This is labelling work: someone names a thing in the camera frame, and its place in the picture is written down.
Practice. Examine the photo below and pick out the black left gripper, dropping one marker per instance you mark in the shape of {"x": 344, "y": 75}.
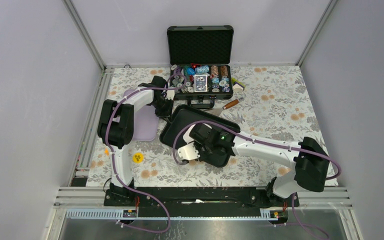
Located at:
{"x": 168, "y": 112}

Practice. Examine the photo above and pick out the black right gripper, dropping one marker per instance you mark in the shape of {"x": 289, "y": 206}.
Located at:
{"x": 203, "y": 156}

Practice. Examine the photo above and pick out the black baking tray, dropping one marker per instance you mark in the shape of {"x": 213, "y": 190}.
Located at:
{"x": 177, "y": 133}

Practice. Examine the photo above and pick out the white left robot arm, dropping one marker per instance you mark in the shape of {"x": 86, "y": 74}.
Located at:
{"x": 117, "y": 124}

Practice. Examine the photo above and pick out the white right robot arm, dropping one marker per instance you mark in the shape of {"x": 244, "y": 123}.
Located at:
{"x": 306, "y": 159}

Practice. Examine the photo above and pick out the metal dough scraper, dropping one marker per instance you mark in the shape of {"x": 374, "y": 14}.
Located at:
{"x": 218, "y": 111}

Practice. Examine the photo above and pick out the purple plastic tray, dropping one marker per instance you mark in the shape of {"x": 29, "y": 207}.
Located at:
{"x": 144, "y": 120}

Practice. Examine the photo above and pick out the blue playing card deck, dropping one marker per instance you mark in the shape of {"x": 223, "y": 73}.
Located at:
{"x": 200, "y": 83}

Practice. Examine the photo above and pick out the yellow round token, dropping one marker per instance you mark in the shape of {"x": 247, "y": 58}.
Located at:
{"x": 137, "y": 157}

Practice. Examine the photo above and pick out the black poker chip case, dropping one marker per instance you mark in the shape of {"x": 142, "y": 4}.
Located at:
{"x": 200, "y": 50}

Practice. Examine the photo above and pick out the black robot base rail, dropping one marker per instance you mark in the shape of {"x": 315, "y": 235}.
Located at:
{"x": 248, "y": 196}

